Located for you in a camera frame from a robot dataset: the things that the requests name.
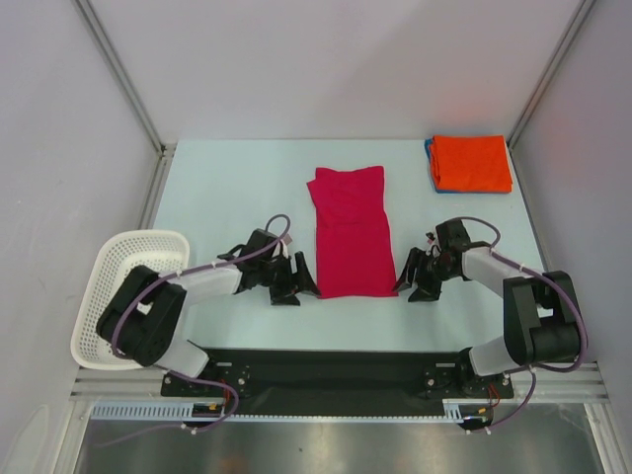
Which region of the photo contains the left aluminium corner post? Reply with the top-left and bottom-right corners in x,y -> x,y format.
68,0 -> 167,154

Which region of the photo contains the folded blue t-shirt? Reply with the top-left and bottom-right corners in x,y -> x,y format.
423,139 -> 513,198

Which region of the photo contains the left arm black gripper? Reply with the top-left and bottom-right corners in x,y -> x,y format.
258,252 -> 320,306

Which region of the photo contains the left slotted cable duct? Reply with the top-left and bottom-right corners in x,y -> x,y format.
91,401 -> 225,422

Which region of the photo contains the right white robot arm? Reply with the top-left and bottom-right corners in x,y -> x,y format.
393,216 -> 588,396

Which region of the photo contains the crimson red t-shirt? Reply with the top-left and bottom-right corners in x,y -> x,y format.
307,166 -> 396,299

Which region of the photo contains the black base mounting strip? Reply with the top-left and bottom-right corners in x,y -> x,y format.
160,349 -> 514,417

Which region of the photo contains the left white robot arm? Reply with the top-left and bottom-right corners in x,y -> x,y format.
96,228 -> 321,395

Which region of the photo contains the folded orange t-shirt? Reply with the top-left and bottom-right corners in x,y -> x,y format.
428,134 -> 514,194

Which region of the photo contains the right aluminium corner post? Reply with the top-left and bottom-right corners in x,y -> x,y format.
507,0 -> 598,150

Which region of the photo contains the aluminium corner post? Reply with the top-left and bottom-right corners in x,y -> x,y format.
68,0 -> 167,154
507,0 -> 598,150

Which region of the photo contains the white perforated plastic basket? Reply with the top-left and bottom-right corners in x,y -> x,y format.
71,228 -> 192,371

